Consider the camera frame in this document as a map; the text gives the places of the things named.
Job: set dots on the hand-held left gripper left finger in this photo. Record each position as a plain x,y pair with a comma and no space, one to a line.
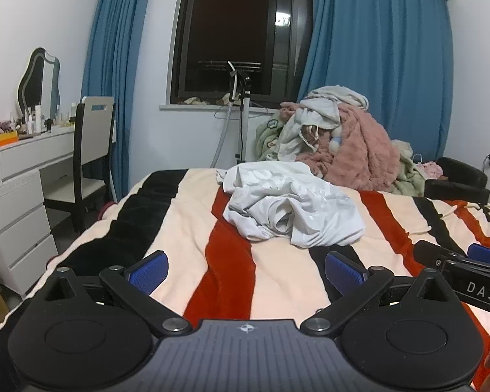
149,271

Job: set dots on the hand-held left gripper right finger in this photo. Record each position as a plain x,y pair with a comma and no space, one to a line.
343,271

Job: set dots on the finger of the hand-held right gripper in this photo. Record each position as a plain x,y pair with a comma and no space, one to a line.
437,251
488,254

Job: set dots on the white t-shirt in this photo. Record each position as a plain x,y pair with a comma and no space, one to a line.
302,204

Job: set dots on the striped fleece blanket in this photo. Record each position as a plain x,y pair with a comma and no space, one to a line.
277,281

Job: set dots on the black armchair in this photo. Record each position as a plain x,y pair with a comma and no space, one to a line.
461,175

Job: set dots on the pale green blanket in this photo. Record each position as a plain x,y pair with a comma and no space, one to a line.
408,175

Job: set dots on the pink cloth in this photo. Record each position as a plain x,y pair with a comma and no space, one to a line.
431,169

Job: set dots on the pink fluffy blanket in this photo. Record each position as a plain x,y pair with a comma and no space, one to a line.
363,151

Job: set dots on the white vanity desk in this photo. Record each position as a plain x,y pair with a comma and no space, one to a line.
20,220

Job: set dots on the green printed fleece blanket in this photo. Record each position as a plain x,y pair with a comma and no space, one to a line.
269,139

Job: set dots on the grey white hoodie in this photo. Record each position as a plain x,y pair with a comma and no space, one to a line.
322,106

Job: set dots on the white window sill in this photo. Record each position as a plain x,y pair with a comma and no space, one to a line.
188,107

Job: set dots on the white tripod stand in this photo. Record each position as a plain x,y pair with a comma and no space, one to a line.
245,130

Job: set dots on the small beige cloth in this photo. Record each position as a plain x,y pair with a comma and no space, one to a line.
223,100
192,101

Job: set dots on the row of cosmetic bottles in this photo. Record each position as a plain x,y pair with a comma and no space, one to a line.
36,120

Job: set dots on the orange box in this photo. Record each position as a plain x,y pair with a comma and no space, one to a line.
0,142

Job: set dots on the blue curtain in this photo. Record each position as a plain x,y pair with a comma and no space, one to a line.
371,49
110,69

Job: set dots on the wavy vanity mirror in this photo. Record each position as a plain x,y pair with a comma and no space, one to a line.
34,81

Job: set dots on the dark framed window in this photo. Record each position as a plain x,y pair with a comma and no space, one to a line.
228,28

